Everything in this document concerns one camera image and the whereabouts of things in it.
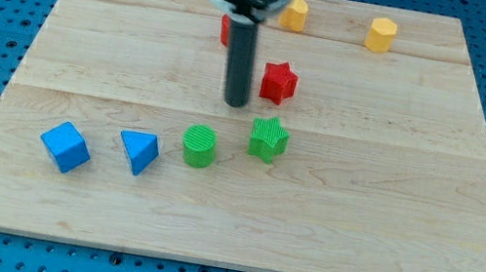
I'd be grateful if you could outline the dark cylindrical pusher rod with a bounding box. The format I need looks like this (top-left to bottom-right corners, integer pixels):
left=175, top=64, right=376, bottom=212
left=224, top=19, right=259, bottom=107

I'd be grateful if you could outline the blue triangle block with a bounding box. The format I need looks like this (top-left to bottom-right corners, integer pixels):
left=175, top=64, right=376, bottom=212
left=120, top=130, right=159, bottom=175

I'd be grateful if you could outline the red block behind rod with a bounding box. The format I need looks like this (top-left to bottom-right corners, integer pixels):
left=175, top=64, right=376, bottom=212
left=220, top=15, right=230, bottom=47

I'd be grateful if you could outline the red star block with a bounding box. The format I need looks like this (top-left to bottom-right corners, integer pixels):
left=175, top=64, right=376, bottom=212
left=259, top=62, right=299, bottom=105

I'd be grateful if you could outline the green star block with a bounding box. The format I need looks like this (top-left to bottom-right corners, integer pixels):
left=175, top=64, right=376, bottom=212
left=247, top=117, right=290, bottom=164

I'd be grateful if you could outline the green cylinder block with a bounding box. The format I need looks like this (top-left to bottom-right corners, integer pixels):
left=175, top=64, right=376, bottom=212
left=182, top=124, right=217, bottom=169

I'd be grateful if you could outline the yellow hexagon block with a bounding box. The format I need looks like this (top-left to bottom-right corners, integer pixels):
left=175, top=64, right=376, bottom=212
left=364, top=18, right=398, bottom=54

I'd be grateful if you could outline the wooden board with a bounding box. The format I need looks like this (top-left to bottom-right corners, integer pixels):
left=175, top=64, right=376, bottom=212
left=0, top=0, right=486, bottom=272

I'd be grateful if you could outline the blue cube block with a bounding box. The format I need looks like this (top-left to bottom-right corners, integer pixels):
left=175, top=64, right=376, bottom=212
left=40, top=121, right=91, bottom=174

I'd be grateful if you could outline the yellow block near mount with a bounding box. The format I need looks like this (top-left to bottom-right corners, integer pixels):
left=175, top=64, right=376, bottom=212
left=278, top=0, right=309, bottom=32

